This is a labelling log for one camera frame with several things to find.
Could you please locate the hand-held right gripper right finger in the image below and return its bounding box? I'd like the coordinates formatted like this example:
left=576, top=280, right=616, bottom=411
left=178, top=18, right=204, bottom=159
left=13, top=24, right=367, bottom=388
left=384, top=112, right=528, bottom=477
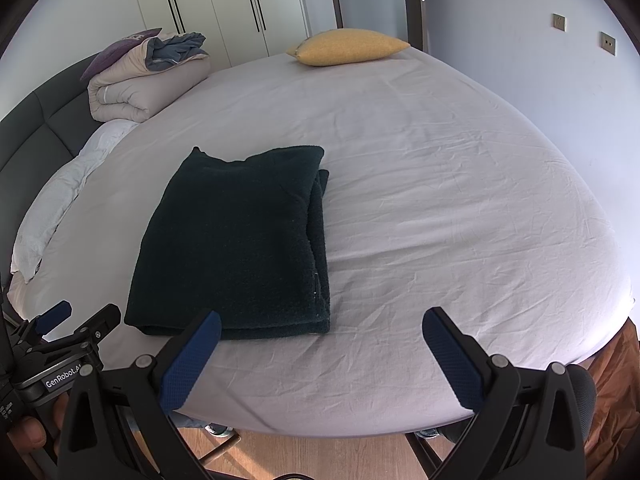
left=421, top=306, right=595, bottom=480

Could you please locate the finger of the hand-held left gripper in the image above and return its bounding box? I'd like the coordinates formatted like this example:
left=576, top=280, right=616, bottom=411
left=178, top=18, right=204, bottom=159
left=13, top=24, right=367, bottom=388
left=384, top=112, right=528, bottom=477
left=27, top=300, right=74, bottom=343
left=74, top=303, right=123, bottom=348

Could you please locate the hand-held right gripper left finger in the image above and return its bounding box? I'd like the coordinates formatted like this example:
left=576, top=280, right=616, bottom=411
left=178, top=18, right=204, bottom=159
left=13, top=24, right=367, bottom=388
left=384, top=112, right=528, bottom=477
left=57, top=309, right=223, bottom=480

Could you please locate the dark green fleece garment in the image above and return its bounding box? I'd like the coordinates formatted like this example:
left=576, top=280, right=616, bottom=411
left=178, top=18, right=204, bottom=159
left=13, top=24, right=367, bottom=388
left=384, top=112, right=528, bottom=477
left=123, top=145, right=332, bottom=341

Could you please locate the person's left hand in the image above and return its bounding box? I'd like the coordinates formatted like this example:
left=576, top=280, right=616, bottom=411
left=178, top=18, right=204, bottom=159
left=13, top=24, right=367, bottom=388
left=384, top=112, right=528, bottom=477
left=9, top=391, right=71, bottom=461

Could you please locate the white pillow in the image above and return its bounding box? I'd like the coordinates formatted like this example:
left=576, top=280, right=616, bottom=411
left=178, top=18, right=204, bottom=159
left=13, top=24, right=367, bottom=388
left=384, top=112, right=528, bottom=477
left=10, top=119, right=141, bottom=283

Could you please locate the bed with white sheet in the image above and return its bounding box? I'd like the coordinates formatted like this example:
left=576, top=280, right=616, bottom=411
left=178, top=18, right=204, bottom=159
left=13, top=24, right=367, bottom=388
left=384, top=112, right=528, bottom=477
left=7, top=47, right=635, bottom=438

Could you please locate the orange cloth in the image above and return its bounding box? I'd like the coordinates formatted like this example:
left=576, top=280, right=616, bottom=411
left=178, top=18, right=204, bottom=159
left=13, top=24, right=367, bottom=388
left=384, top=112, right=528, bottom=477
left=582, top=317, right=640, bottom=480

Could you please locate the dark grey padded headboard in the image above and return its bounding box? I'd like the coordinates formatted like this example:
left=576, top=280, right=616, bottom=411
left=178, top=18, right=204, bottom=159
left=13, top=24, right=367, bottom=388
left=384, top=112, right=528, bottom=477
left=0, top=51, right=108, bottom=201

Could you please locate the folded beige duvet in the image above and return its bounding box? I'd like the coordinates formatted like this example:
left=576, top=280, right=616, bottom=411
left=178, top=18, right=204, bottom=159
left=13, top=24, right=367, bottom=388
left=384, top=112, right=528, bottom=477
left=87, top=31, right=212, bottom=123

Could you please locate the purple pillow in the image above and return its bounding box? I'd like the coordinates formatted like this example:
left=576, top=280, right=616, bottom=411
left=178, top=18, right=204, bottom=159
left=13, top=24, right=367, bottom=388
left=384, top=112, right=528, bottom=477
left=80, top=27, right=163, bottom=83

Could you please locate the yellow pillow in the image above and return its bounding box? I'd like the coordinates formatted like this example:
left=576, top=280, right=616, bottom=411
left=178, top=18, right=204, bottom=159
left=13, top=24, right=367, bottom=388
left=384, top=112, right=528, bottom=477
left=286, top=28, right=412, bottom=68

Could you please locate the white wardrobe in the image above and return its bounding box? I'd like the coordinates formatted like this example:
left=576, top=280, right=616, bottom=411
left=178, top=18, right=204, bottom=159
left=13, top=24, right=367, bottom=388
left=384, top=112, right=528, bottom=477
left=129, top=0, right=312, bottom=68

